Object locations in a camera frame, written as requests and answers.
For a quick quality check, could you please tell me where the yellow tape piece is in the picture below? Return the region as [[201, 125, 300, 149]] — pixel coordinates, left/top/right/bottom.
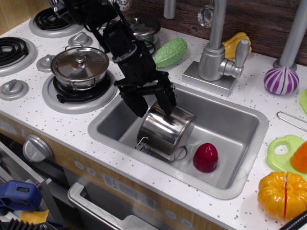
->
[[20, 210, 49, 225]]

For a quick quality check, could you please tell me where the grey toy sink basin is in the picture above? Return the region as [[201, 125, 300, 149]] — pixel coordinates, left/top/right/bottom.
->
[[88, 85, 269, 199]]

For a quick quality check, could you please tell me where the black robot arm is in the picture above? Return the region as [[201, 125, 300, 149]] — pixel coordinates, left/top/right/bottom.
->
[[49, 0, 177, 117]]

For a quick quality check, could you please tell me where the front right stove burner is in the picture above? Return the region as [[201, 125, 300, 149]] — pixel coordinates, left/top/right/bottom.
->
[[42, 71, 117, 115]]

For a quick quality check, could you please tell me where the lidded steel pot back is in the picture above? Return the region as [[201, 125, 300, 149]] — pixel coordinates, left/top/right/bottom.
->
[[125, 13, 161, 49]]

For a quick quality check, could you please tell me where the yellow toy banana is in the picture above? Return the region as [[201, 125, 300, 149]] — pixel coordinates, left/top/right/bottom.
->
[[222, 32, 252, 59]]

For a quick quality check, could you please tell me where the grey stove knob centre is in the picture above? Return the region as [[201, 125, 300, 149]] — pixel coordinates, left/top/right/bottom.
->
[[68, 32, 93, 46]]

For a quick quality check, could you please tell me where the hanging perforated strainer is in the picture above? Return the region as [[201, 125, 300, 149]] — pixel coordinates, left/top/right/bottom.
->
[[117, 0, 132, 11]]

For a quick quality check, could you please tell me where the grey oven door handle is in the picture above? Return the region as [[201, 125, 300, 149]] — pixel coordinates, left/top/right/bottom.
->
[[68, 182, 156, 230]]

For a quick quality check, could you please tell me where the grey stove knob left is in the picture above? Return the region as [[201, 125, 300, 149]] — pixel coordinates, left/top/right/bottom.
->
[[36, 54, 55, 72]]

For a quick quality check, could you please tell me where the grey stove knob front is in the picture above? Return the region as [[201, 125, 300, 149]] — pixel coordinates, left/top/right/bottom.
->
[[0, 79, 29, 101]]

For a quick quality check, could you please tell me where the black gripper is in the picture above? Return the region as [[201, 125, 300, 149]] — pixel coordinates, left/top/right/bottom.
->
[[113, 49, 177, 117]]

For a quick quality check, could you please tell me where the grey stove knob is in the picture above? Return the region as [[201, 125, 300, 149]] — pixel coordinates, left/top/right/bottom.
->
[[68, 32, 93, 46], [36, 54, 55, 72], [0, 79, 29, 101]]

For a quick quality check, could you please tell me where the hanging clear ladle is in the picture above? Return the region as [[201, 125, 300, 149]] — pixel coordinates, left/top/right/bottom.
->
[[198, 0, 214, 28]]

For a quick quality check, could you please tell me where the lidded steel pot front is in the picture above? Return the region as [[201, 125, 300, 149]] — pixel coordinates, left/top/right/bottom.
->
[[51, 46, 109, 91]]

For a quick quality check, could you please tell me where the lidded steel pot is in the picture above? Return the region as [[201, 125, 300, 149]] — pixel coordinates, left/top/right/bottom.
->
[[125, 13, 161, 49], [51, 46, 109, 91]]

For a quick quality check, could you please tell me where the grey support pole right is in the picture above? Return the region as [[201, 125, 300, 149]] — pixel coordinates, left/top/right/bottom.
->
[[273, 0, 307, 70]]

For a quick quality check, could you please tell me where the orange toy carrot piece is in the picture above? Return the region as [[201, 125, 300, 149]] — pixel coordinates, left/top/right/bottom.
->
[[290, 142, 307, 173]]

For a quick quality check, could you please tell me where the purple white toy onion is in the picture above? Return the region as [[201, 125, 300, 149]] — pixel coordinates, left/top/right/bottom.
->
[[264, 66, 299, 95]]

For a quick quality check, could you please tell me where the silver toy faucet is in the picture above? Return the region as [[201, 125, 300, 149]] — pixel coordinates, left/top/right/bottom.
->
[[182, 0, 250, 97]]

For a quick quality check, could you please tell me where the metal wire utensil handle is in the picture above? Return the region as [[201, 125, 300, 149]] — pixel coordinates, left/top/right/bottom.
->
[[276, 111, 307, 131]]

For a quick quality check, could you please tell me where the orange toy pumpkin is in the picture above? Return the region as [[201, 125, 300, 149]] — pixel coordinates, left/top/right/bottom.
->
[[257, 172, 307, 222]]

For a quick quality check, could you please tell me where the green toy piece right edge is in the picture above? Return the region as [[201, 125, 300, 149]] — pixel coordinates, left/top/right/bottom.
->
[[299, 90, 307, 113]]

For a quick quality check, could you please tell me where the light green toy plate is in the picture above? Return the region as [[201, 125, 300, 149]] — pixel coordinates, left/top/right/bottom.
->
[[265, 135, 307, 180]]

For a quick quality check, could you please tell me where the black corrugated cable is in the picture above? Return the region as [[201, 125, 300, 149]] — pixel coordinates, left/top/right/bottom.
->
[[279, 211, 307, 230]]

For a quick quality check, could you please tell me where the back left stove burner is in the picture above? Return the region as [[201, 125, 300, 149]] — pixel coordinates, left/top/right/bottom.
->
[[29, 7, 83, 38]]

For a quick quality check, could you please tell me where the stove burner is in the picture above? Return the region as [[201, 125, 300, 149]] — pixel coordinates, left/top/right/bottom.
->
[[0, 37, 37, 77], [29, 7, 83, 38], [42, 71, 117, 115]]

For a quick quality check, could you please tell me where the front left stove burner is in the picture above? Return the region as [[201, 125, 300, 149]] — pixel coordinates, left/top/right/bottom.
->
[[0, 37, 37, 77]]

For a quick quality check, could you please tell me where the grey oven dial knob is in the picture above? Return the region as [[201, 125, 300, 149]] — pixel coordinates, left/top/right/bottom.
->
[[23, 134, 53, 162]]

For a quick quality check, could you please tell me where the green toy bitter gourd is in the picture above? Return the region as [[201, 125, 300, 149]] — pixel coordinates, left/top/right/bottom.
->
[[154, 38, 188, 68]]

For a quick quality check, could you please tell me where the red toy pepper half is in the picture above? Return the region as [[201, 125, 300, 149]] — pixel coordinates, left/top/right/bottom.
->
[[193, 143, 219, 173]]

